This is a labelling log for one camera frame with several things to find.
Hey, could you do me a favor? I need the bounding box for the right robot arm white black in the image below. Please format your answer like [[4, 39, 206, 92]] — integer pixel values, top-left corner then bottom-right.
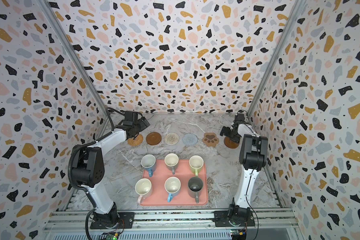
[[220, 121, 268, 226]]

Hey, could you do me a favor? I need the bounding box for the cream mug blue handle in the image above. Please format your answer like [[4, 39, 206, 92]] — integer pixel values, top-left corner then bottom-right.
[[165, 177, 181, 203]]

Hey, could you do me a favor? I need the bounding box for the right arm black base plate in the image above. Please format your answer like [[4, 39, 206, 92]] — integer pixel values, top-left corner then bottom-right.
[[213, 210, 256, 228]]

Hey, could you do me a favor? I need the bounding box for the dark brown wooden coaster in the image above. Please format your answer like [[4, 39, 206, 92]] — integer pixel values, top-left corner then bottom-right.
[[146, 132, 162, 146]]

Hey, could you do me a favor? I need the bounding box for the circuit board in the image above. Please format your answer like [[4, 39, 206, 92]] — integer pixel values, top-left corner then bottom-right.
[[105, 232, 122, 240], [231, 230, 247, 240]]

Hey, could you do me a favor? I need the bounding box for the woven rattan coaster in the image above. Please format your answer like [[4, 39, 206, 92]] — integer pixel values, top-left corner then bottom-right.
[[128, 134, 144, 147]]

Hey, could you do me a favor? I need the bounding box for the cream mug grey handle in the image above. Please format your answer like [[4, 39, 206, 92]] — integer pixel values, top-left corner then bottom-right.
[[165, 153, 179, 175]]

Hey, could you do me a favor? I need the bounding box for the dark grey mug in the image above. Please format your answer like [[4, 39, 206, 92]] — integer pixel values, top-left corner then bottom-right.
[[188, 177, 204, 204]]

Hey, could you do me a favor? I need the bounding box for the left circuit board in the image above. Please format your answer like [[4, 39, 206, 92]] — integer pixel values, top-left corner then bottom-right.
[[105, 232, 122, 240]]

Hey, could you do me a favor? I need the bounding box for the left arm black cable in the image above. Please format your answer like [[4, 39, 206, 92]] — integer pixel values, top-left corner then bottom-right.
[[67, 107, 127, 240]]

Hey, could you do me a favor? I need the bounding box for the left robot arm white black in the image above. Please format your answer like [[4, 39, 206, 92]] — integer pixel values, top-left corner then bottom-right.
[[68, 111, 150, 227]]

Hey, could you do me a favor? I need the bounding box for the blue grey woven coaster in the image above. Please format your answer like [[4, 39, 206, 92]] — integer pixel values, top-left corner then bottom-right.
[[182, 133, 198, 146]]

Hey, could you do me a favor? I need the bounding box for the grey mug blue handle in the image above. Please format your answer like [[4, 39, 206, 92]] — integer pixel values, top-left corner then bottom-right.
[[141, 155, 157, 177]]

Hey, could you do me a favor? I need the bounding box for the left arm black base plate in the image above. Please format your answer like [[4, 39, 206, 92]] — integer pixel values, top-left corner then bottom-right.
[[90, 212, 135, 230]]

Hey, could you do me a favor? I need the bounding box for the aluminium mounting rail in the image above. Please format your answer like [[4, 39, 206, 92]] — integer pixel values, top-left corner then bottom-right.
[[40, 208, 304, 240]]

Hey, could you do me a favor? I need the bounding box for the brown paw shaped coaster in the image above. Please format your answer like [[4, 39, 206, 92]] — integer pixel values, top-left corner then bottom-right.
[[203, 133, 220, 148]]

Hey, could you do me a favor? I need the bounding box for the light green mug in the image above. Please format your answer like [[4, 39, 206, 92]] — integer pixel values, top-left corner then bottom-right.
[[189, 155, 204, 177]]

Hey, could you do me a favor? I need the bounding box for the pink rectangular tray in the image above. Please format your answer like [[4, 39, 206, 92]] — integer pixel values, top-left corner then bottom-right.
[[136, 160, 209, 207]]

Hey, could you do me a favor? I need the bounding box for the right circuit board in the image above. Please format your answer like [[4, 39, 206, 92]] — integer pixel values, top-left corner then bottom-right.
[[231, 230, 247, 240]]

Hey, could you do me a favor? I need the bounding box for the beige braided round coaster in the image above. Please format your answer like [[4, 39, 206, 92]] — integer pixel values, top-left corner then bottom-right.
[[164, 133, 180, 145]]

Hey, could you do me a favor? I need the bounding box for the cream mug pink handle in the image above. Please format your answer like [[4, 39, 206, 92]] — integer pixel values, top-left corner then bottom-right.
[[135, 178, 153, 205]]

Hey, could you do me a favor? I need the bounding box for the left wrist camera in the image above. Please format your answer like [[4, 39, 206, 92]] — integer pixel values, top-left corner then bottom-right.
[[123, 111, 142, 126]]

